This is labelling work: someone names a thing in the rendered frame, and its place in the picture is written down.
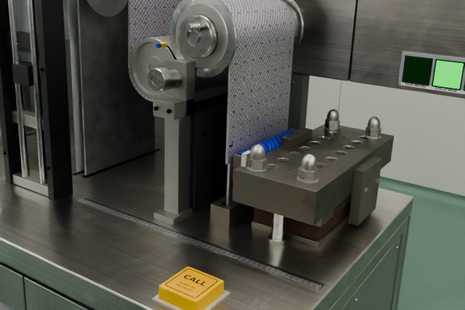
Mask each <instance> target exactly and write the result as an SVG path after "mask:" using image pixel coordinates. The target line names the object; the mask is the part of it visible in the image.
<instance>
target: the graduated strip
mask: <svg viewBox="0 0 465 310"><path fill-rule="evenodd" d="M77 201H79V202H81V203H84V204H87V205H88V206H92V207H94V208H97V209H99V210H103V211H105V212H108V213H111V214H113V215H116V216H118V217H122V218H123V219H127V220H129V221H132V222H135V223H137V224H140V225H142V226H146V227H148V228H151V229H153V230H157V231H159V232H161V233H165V234H166V235H170V236H172V237H175V238H177V239H181V240H183V241H186V242H189V243H191V244H194V245H196V246H200V247H202V248H205V249H207V250H211V251H213V252H215V253H219V254H220V255H224V256H226V257H229V258H231V259H235V260H237V261H239V262H243V263H245V264H248V265H250V266H254V267H255V268H259V269H262V270H263V271H267V272H269V273H272V274H274V275H278V276H280V277H283V278H286V279H288V280H291V281H293V282H297V283H298V284H302V285H304V286H307V287H309V288H312V289H315V290H317V291H319V290H321V288H322V287H323V286H324V285H325V284H322V283H320V282H317V281H314V280H311V279H309V278H306V277H303V276H301V275H298V274H295V273H292V272H289V271H286V270H284V269H281V268H278V267H276V266H273V265H270V264H267V263H265V262H261V261H259V260H257V259H253V258H251V257H248V256H245V255H242V254H240V253H236V252H235V251H232V250H228V249H226V248H223V247H220V246H218V245H215V244H211V243H210V242H207V241H203V240H202V239H198V238H196V237H193V236H190V235H187V234H185V233H182V232H179V231H177V230H173V229H171V228H168V227H165V226H162V225H160V224H156V223H154V222H152V221H148V220H146V219H143V218H140V217H137V216H135V215H132V214H129V213H127V212H124V211H122V210H118V209H116V208H112V207H110V206H107V205H105V204H102V203H99V202H97V201H93V200H91V199H88V198H85V197H84V198H82V199H79V200H77Z"/></svg>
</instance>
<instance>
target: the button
mask: <svg viewBox="0 0 465 310"><path fill-rule="evenodd" d="M223 293H224V281H223V280H220V279H219V278H216V277H213V276H211V275H208V274H206V273H203V272H201V271H198V270H196V269H194V268H191V267H189V266H187V267H186V268H184V269H183V270H182V271H180V272H178V273H177V274H176V275H174V276H173V277H171V278H170V279H168V280H167V281H165V282H164V283H162V284H161V285H160V286H159V299H161V300H163V301H165V302H168V303H170V304H172V305H174V306H176V307H178V308H180V309H182V310H204V309H205V308H206V307H208V306H209V305H210V304H211V303H213V302H214V301H215V300H216V299H217V298H218V297H220V296H221V295H222V294H223Z"/></svg>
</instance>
